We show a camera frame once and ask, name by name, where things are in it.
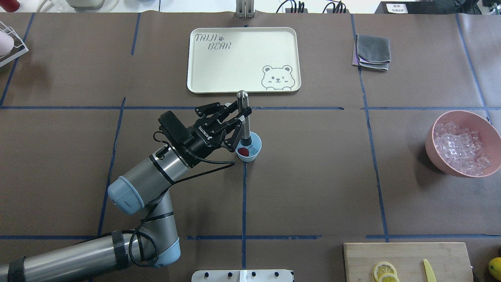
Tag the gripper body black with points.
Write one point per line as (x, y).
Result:
(202, 140)

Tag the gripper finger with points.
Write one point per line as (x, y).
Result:
(227, 109)
(238, 130)

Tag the light blue cup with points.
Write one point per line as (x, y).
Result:
(256, 141)

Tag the ice cube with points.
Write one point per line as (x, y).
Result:
(253, 150)

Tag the red strawberry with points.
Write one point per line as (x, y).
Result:
(243, 151)

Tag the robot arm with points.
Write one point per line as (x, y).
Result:
(155, 242)

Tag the white cup rack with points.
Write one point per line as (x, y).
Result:
(19, 49)

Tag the ice cubes in bowl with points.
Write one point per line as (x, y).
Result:
(460, 148)

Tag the cream bear tray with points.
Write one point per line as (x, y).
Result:
(254, 59)

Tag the grey folded cloth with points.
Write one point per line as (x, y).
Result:
(371, 52)

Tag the lemon slices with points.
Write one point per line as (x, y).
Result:
(385, 272)

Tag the pink bowl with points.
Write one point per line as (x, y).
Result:
(488, 135)

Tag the yellow plastic knife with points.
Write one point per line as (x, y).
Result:
(429, 273)

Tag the wooden cutting board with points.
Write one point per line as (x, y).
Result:
(449, 260)

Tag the yellow lemon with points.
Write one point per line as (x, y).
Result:
(494, 268)

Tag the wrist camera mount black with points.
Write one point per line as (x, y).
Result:
(174, 130)

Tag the aluminium frame post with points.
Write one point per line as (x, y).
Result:
(245, 9)

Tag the white pedestal column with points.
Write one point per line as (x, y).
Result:
(244, 275)

